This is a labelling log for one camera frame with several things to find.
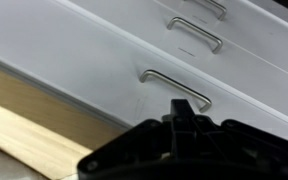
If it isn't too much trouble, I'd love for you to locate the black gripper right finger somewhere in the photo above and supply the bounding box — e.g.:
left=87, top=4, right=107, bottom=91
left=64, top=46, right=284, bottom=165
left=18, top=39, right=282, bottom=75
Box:
left=183, top=98, right=288, bottom=180

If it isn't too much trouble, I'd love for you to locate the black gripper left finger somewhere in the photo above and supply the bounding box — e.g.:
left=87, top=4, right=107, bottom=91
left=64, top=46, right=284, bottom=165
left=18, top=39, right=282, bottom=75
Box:
left=76, top=98, right=185, bottom=180

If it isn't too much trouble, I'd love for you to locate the white drawer with wooden interior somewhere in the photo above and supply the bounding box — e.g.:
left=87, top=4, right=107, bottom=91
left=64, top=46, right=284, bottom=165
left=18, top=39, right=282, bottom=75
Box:
left=0, top=0, right=288, bottom=148

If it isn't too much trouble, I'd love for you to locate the white closed drawer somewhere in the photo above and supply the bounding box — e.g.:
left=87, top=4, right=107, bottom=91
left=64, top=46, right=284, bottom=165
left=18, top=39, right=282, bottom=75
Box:
left=55, top=0, right=288, bottom=132
left=153, top=0, right=288, bottom=83

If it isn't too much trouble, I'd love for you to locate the metal drawer handle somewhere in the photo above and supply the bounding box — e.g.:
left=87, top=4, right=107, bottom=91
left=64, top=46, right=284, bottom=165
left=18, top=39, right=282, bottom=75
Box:
left=183, top=0, right=228, bottom=21
left=166, top=16, right=224, bottom=55
left=139, top=68, right=213, bottom=114

